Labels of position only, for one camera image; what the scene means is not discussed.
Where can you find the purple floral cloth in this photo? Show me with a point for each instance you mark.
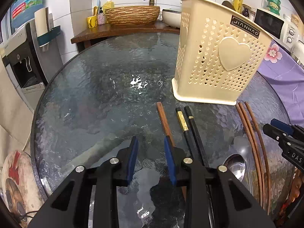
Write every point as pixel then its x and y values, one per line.
pixel 286 77

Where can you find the steel spoon brown handle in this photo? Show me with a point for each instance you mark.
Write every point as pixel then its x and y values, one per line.
pixel 236 164

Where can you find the yellow roll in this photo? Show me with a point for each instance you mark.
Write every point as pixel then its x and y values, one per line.
pixel 237 5

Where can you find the beige plastic utensil holder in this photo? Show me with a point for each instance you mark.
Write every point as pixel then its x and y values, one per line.
pixel 219 52

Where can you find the woven basket sink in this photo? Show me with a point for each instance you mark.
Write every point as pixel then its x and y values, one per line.
pixel 132 15

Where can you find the wooden counter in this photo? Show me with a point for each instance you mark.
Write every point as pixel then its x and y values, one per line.
pixel 91 36

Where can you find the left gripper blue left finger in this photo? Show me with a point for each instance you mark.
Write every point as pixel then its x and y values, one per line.
pixel 131 158

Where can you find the right hand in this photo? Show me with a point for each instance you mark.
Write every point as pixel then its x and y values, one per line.
pixel 295 190

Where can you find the white kettle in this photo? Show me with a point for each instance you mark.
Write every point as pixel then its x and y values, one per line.
pixel 297 52

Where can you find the blue water bottle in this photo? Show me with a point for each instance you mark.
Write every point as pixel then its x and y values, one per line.
pixel 21 11

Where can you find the yellow mug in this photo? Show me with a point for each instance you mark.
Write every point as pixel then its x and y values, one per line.
pixel 92 21

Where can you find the green stacked tins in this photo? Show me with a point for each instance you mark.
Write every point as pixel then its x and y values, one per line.
pixel 274 6

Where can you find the thin brown chopstick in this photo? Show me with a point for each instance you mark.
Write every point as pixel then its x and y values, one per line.
pixel 181 175

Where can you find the round stool cushion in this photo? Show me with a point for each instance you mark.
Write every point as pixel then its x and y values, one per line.
pixel 21 194

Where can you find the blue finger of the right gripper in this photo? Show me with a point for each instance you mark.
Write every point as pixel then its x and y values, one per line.
pixel 282 126

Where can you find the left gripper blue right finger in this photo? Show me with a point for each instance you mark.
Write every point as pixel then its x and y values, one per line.
pixel 170 160

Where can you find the water dispenser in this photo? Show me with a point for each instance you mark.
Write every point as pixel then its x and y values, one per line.
pixel 30 66

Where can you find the black chopstick gold band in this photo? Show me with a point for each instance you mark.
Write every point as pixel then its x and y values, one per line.
pixel 186 133

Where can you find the white microwave oven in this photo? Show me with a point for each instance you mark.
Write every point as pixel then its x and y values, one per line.
pixel 284 32

